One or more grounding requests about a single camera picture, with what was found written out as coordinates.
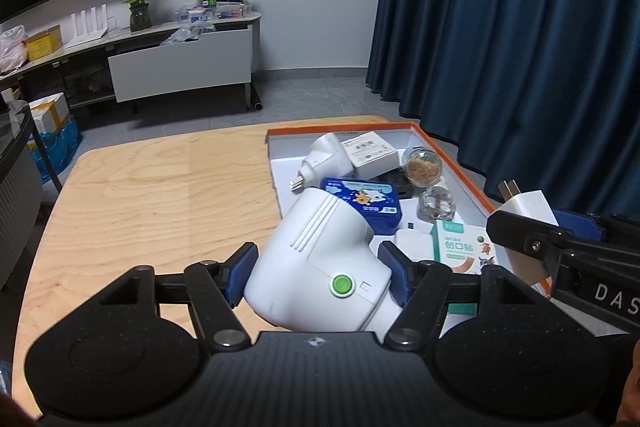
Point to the dark blue curtain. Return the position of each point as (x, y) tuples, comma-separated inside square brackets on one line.
[(500, 32)]

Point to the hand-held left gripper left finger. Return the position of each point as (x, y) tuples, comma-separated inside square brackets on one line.
[(240, 274)]

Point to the white television cabinet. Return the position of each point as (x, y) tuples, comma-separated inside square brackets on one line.
[(180, 62)]

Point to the white plastic bag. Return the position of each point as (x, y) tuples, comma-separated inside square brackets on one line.
[(12, 52)]

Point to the orange-edged white box lid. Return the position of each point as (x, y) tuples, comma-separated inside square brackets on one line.
[(285, 157)]

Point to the toothpick jar with blue lid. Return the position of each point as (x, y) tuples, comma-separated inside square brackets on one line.
[(422, 167)]

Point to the black wall charger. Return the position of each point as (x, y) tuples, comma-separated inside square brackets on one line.
[(395, 181)]

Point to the blue cartoon tin box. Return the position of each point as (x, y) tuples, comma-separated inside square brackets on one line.
[(365, 202)]

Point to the small white cardboard box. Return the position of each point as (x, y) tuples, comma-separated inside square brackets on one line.
[(370, 152)]

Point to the yellow box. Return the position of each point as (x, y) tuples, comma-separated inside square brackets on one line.
[(44, 44)]

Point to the white router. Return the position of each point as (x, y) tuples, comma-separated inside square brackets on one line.
[(90, 34)]

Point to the round glass coffee table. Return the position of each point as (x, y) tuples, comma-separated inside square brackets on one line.
[(15, 207)]

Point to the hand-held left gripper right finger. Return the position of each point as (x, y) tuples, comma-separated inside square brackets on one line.
[(395, 274)]

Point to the pile of small packets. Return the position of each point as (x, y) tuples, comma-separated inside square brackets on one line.
[(200, 19)]

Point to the clear liquid refill bottle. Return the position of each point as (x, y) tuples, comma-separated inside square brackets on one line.
[(437, 204)]

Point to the white rounded square case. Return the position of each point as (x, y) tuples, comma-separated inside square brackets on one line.
[(415, 244)]

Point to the white cube charger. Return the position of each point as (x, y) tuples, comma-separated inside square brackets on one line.
[(530, 207)]

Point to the black roll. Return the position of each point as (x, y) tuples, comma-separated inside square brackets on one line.
[(256, 102)]

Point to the white plug-in device green button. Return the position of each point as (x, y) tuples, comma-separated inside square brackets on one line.
[(310, 267)]

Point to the teal bandage box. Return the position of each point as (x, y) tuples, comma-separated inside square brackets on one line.
[(465, 247)]

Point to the white and yellow carton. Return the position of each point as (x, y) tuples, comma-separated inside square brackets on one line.
[(50, 114)]

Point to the plain white plug-in device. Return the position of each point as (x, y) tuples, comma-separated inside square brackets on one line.
[(327, 157)]

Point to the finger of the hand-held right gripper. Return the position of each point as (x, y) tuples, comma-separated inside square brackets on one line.
[(575, 219), (520, 232)]

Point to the person's right forearm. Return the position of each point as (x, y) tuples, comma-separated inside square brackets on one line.
[(629, 382)]

